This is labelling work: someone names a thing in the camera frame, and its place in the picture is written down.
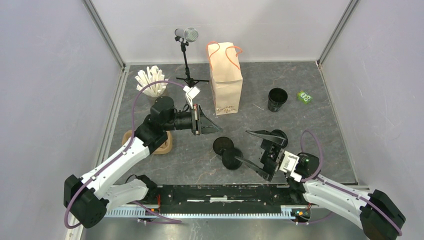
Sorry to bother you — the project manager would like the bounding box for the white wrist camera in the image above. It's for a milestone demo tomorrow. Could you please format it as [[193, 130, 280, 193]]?
[[278, 151, 302, 183], [183, 85, 200, 109]]

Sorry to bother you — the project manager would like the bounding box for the grey cup holding straws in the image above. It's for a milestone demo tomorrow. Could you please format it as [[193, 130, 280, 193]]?
[[146, 89, 169, 106]]

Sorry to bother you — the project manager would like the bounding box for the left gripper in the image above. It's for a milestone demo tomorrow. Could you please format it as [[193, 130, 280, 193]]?
[[163, 104, 223, 136]]

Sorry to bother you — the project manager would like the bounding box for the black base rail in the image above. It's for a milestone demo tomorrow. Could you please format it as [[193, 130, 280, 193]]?
[[157, 184, 308, 214]]

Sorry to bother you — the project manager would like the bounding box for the brown paper takeout bag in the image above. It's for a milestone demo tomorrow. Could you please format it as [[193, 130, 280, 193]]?
[[206, 41, 243, 116]]

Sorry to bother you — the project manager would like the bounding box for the purple cable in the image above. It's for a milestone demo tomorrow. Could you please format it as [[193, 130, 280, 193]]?
[[63, 80, 190, 230], [296, 129, 403, 237]]

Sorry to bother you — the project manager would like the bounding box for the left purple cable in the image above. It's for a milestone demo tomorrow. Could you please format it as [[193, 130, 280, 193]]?
[[63, 80, 190, 230]]

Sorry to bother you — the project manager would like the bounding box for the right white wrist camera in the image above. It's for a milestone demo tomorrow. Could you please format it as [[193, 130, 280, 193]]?
[[278, 151, 302, 183]]

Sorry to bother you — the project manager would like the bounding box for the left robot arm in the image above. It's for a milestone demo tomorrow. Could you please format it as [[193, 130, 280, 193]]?
[[63, 102, 222, 229]]

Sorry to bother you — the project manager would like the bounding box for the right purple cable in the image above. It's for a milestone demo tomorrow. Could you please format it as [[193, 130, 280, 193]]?
[[296, 129, 403, 237]]

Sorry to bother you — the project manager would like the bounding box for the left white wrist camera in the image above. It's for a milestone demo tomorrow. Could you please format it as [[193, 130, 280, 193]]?
[[183, 85, 200, 109]]

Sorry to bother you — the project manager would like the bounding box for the bundle of white wrapped straws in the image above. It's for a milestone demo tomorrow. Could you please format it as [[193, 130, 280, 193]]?
[[134, 65, 168, 98]]

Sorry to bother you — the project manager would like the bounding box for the single black cup lid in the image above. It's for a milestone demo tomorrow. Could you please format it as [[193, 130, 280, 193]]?
[[222, 147, 243, 170]]

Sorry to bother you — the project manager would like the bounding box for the green toy block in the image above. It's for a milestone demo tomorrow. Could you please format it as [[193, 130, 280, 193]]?
[[297, 90, 313, 105]]

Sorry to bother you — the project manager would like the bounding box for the microphone on black tripod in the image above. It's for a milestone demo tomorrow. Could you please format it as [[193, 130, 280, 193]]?
[[174, 26, 209, 88]]

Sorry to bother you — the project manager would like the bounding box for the black coffee cup with print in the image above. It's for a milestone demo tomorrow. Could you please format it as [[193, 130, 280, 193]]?
[[212, 136, 235, 156]]

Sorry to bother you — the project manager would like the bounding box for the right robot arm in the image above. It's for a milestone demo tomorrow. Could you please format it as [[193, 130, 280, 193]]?
[[236, 129, 406, 240]]

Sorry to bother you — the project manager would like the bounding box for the brown cardboard cup carrier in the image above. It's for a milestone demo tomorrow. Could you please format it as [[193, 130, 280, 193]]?
[[121, 130, 173, 155]]

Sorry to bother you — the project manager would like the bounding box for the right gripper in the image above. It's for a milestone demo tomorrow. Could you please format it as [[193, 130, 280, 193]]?
[[235, 130, 290, 182]]

